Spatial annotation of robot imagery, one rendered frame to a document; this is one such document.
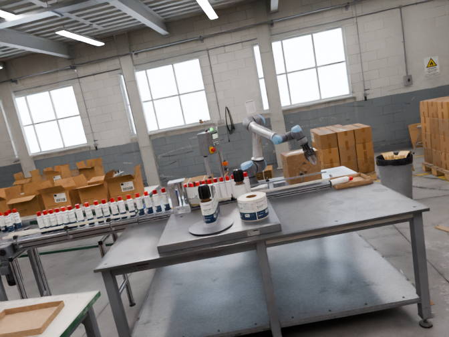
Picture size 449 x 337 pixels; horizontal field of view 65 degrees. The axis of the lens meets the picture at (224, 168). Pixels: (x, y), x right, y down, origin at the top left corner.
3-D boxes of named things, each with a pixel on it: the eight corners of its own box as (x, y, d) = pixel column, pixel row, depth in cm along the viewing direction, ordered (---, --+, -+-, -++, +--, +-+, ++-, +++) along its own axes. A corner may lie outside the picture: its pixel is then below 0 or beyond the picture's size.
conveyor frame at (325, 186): (137, 224, 294) (137, 218, 294) (141, 220, 305) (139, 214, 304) (331, 188, 291) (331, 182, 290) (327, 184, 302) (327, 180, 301)
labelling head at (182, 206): (174, 214, 283) (166, 184, 278) (175, 210, 296) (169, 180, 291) (190, 211, 283) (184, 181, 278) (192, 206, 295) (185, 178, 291)
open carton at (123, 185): (107, 206, 409) (99, 175, 402) (121, 194, 459) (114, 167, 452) (139, 200, 407) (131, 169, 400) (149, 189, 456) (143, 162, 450)
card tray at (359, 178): (337, 189, 284) (336, 184, 283) (327, 182, 309) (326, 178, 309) (373, 182, 283) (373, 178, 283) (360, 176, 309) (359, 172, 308)
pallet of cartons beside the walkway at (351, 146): (378, 180, 575) (372, 126, 560) (327, 188, 586) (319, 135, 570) (357, 166, 693) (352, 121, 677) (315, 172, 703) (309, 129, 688)
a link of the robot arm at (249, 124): (237, 116, 309) (280, 135, 278) (246, 114, 316) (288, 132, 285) (236, 128, 314) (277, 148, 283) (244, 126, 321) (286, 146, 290)
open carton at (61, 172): (43, 190, 639) (38, 170, 633) (57, 184, 680) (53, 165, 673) (62, 186, 632) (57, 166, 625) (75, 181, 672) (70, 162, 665)
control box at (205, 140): (200, 156, 295) (196, 134, 292) (212, 152, 308) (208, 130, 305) (210, 155, 289) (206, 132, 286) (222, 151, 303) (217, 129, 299)
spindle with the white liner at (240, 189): (238, 209, 265) (231, 171, 260) (238, 206, 274) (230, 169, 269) (250, 206, 265) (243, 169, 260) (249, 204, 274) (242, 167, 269)
